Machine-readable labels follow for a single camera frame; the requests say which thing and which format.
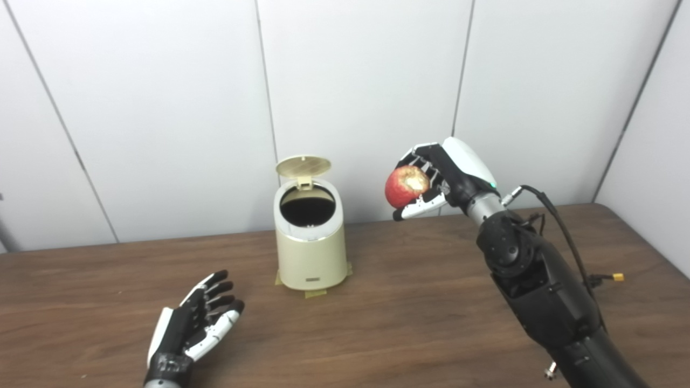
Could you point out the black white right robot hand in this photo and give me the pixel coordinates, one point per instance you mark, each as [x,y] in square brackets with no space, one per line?
[463,167]

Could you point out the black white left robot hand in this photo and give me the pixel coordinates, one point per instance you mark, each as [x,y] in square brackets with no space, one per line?
[175,334]

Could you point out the red apple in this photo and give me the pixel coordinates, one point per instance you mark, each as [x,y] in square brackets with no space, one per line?
[401,188]

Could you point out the cream round bin lid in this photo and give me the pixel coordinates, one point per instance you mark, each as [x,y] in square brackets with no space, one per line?
[303,166]

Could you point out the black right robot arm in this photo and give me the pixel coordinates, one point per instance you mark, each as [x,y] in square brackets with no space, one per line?
[544,291]

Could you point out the cream-colored bin body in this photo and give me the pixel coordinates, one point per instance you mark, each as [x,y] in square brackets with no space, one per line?
[311,258]

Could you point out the yellow tape piece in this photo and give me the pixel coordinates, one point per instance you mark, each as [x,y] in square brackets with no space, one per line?
[277,278]
[316,293]

